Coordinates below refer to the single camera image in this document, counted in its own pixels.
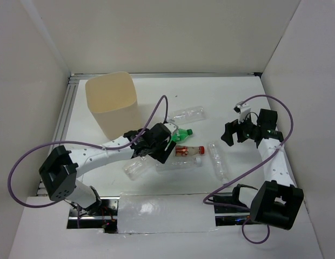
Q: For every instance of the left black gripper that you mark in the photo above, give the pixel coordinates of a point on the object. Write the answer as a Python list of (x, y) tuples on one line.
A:
[(162, 155)]

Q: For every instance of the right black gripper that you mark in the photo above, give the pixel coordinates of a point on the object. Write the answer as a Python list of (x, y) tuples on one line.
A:
[(234, 127)]

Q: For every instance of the red label bottle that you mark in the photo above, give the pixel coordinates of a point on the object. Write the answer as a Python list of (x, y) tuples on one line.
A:
[(181, 151)]

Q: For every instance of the green soda bottle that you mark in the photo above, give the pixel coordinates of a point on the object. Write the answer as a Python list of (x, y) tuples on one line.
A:
[(181, 135)]

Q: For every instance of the clear crushed bottle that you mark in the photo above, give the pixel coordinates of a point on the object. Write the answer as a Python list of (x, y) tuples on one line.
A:
[(135, 168)]

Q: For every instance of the clear bottle white cap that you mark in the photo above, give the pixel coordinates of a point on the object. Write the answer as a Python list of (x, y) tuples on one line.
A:
[(179, 164)]

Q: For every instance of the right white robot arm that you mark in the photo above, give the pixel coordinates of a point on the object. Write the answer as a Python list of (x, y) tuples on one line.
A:
[(277, 202)]

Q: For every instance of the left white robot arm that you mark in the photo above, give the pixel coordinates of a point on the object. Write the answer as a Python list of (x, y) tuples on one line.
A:
[(61, 170)]

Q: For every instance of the beige plastic bin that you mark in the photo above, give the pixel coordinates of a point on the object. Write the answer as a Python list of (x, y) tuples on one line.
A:
[(112, 100)]

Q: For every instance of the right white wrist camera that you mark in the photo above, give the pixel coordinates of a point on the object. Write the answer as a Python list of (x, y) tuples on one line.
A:
[(243, 110)]

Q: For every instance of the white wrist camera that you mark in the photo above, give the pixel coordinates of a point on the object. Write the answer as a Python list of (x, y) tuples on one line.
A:
[(171, 127), (243, 110)]

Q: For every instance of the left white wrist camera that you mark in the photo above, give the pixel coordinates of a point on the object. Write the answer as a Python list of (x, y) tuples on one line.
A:
[(171, 127)]

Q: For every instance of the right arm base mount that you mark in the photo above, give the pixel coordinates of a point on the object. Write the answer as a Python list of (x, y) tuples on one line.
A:
[(225, 215)]

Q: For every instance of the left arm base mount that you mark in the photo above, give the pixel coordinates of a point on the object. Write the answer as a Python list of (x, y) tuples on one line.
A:
[(104, 219)]

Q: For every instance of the aluminium frame rail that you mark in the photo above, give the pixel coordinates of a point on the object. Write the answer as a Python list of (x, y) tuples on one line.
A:
[(156, 93)]

